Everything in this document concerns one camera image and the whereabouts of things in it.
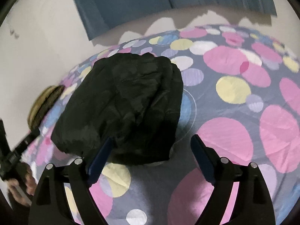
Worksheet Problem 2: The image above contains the black jacket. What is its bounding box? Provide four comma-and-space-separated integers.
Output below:
50, 52, 184, 166

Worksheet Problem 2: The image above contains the circle-patterned bed sheet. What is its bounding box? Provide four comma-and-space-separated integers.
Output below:
21, 25, 300, 225

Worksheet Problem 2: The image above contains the striped gold black pillow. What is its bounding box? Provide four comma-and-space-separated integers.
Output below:
27, 85, 65, 132

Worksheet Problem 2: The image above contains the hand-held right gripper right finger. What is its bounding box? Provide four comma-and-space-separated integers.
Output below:
190, 134, 276, 225

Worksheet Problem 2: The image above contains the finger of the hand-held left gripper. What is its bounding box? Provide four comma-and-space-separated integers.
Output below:
11, 128, 41, 156

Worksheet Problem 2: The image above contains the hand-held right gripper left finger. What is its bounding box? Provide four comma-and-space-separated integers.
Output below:
28, 137, 114, 225

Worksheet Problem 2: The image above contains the person's left hand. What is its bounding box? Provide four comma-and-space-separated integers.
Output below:
8, 164, 36, 205

